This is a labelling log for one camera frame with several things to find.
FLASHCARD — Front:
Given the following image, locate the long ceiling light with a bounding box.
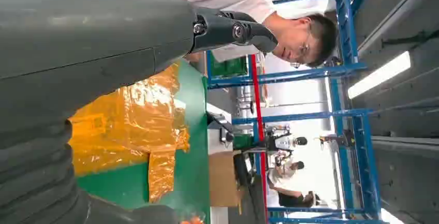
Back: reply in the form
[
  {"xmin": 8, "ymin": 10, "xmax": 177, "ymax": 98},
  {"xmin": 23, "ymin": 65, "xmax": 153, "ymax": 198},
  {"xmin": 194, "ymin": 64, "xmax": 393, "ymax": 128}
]
[{"xmin": 347, "ymin": 50, "xmax": 412, "ymax": 100}]

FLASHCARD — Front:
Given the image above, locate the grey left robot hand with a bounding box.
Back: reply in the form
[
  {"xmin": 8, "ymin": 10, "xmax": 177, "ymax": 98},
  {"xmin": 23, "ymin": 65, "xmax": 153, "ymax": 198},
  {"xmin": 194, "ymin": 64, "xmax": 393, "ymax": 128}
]
[{"xmin": 0, "ymin": 0, "xmax": 279, "ymax": 224}]

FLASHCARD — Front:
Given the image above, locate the orange drink bottle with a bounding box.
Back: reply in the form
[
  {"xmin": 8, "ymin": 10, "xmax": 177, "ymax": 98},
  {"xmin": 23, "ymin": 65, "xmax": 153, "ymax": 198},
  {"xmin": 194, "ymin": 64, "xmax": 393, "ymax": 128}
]
[{"xmin": 180, "ymin": 215, "xmax": 206, "ymax": 224}]

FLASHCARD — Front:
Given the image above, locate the green crate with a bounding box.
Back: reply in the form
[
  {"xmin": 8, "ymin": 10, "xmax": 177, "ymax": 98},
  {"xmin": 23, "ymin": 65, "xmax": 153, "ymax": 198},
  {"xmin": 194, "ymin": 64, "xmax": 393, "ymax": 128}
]
[{"xmin": 210, "ymin": 55, "xmax": 248, "ymax": 79}]

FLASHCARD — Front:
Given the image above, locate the blue metal frame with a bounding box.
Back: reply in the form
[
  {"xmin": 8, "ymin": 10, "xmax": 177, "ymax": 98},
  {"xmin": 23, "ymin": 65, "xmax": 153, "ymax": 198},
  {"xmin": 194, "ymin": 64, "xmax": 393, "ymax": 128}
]
[{"xmin": 205, "ymin": 0, "xmax": 388, "ymax": 224}]

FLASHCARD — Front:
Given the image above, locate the green table mat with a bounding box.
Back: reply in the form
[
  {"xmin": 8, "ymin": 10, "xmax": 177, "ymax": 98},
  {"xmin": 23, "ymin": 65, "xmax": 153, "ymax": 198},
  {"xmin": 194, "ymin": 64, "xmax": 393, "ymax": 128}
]
[{"xmin": 77, "ymin": 59, "xmax": 211, "ymax": 224}]

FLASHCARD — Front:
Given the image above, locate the red post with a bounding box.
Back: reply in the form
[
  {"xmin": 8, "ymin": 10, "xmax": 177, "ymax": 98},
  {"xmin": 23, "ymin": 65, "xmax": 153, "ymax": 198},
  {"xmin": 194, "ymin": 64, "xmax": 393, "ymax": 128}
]
[{"xmin": 250, "ymin": 54, "xmax": 270, "ymax": 224}]

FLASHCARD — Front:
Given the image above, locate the cardboard box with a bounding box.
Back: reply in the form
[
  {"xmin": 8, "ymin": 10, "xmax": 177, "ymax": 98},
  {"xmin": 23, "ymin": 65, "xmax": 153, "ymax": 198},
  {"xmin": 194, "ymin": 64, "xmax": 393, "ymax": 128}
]
[{"xmin": 209, "ymin": 150, "xmax": 246, "ymax": 210}]

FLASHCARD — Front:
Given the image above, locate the silver duct pipe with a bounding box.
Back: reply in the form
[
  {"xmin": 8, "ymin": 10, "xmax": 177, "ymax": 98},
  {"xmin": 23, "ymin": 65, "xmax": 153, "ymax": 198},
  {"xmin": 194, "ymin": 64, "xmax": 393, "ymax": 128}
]
[{"xmin": 236, "ymin": 84, "xmax": 255, "ymax": 135}]

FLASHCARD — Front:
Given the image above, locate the black device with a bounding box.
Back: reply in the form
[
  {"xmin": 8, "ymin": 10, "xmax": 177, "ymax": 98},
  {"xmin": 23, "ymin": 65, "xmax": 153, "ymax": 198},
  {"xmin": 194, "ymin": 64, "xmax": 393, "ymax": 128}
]
[{"xmin": 207, "ymin": 112, "xmax": 236, "ymax": 148}]

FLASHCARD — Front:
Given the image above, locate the white humanoid robot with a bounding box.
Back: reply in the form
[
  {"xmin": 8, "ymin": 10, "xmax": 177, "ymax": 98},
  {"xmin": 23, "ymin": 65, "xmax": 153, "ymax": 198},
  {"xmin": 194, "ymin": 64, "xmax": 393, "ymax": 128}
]
[{"xmin": 240, "ymin": 130, "xmax": 309, "ymax": 155}]

